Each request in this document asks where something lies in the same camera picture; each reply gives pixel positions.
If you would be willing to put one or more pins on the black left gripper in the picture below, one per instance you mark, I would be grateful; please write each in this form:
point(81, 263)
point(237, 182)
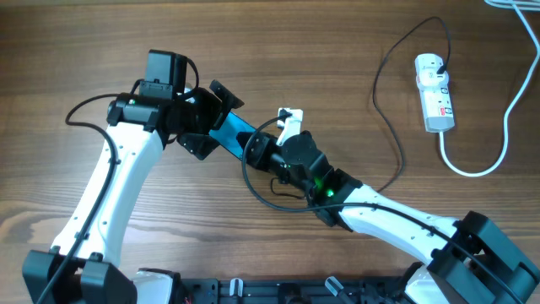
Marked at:
point(209, 122)

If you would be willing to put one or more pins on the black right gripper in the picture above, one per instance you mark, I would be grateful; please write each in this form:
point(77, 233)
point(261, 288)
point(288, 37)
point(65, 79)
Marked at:
point(256, 149)

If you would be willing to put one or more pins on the blue Galaxy smartphone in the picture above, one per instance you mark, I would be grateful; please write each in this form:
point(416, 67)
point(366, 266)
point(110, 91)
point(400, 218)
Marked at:
point(227, 134)

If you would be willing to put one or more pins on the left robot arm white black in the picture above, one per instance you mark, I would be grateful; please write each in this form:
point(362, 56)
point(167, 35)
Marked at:
point(82, 264)

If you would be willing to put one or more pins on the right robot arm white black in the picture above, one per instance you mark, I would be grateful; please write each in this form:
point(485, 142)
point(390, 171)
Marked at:
point(460, 261)

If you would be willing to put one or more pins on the white USB charger plug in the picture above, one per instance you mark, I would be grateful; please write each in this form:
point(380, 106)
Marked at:
point(428, 79)

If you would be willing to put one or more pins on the white power strip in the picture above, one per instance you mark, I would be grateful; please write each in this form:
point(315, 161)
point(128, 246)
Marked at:
point(436, 103)

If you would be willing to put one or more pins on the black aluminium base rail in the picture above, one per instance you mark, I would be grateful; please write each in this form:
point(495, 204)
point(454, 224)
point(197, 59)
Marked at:
point(377, 289)

